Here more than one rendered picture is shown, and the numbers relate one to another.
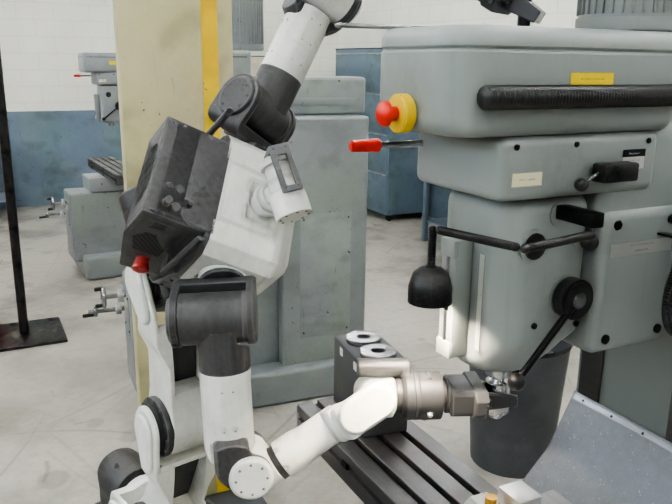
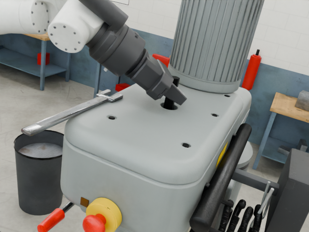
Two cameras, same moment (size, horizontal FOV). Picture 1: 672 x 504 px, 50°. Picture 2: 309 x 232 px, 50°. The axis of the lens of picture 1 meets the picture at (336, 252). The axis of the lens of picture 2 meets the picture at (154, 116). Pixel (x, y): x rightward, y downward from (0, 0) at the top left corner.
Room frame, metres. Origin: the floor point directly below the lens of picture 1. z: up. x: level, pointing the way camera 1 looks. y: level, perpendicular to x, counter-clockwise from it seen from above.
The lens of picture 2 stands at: (0.80, 0.16, 2.15)
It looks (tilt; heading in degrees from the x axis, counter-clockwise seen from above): 24 degrees down; 316
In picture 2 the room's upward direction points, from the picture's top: 11 degrees clockwise
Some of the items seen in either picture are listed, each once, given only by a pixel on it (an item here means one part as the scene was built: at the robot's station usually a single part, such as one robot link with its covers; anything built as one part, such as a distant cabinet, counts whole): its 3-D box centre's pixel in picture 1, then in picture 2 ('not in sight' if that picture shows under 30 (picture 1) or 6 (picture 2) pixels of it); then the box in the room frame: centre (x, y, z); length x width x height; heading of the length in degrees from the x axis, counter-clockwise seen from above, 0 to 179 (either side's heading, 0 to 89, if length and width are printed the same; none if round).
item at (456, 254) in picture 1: (454, 296); not in sight; (1.20, -0.21, 1.45); 0.04 x 0.04 x 0.21; 27
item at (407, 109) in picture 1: (401, 113); (103, 216); (1.14, -0.10, 1.76); 0.06 x 0.02 x 0.06; 27
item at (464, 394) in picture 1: (448, 396); not in sight; (1.24, -0.21, 1.24); 0.13 x 0.12 x 0.10; 5
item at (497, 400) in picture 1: (501, 402); not in sight; (1.22, -0.31, 1.24); 0.06 x 0.02 x 0.03; 95
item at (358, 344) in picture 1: (369, 379); not in sight; (1.73, -0.09, 1.04); 0.22 x 0.12 x 0.20; 20
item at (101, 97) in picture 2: (403, 27); (77, 109); (1.28, -0.11, 1.89); 0.24 x 0.04 x 0.01; 114
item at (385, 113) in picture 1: (388, 113); (95, 224); (1.13, -0.08, 1.76); 0.04 x 0.03 x 0.04; 27
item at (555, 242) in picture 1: (559, 241); not in sight; (1.06, -0.33, 1.58); 0.17 x 0.01 x 0.01; 127
